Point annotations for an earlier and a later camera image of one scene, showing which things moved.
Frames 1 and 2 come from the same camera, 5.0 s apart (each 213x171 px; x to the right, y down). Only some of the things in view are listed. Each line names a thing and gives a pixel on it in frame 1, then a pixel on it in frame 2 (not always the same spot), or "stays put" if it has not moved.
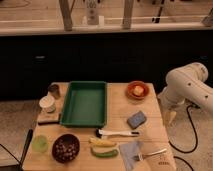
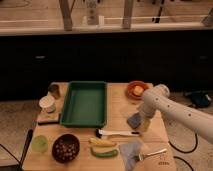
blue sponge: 136,120 stays put
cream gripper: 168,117 to 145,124
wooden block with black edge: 48,118 stays put
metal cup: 55,89 stays put
